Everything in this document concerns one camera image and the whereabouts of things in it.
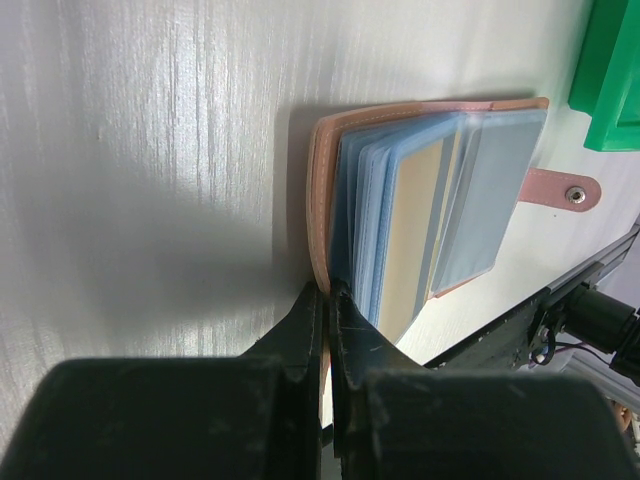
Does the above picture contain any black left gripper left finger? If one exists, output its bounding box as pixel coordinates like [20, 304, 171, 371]
[1, 284, 324, 479]

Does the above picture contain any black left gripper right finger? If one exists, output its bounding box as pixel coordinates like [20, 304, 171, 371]
[328, 281, 639, 479]

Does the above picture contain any gold credit card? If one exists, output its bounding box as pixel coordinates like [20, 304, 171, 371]
[379, 135, 459, 342]

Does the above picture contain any green plastic card bin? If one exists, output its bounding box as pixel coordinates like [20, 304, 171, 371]
[568, 0, 639, 152]

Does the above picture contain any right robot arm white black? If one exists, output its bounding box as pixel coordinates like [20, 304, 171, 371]
[564, 286, 639, 386]

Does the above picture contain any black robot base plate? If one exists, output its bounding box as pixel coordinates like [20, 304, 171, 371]
[424, 288, 566, 371]

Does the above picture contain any aluminium frame rail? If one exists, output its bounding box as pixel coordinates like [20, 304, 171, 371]
[548, 219, 639, 297]

